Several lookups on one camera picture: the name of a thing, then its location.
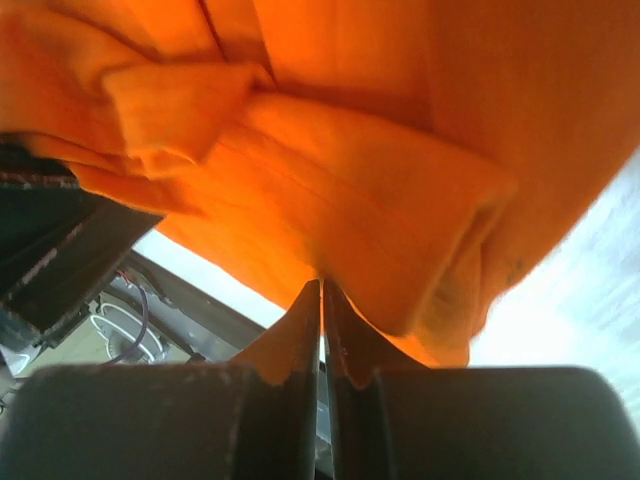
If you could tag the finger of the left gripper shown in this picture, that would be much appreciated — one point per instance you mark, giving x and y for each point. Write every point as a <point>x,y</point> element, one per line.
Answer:
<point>58,247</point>
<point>22,170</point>

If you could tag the orange t shirt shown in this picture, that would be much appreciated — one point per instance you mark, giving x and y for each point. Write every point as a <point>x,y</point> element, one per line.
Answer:
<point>425,155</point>

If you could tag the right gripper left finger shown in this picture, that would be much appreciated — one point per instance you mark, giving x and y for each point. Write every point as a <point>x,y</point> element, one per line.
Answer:
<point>251,417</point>

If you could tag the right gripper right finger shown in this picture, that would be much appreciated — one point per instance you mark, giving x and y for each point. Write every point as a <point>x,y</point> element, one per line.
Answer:
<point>393,418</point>

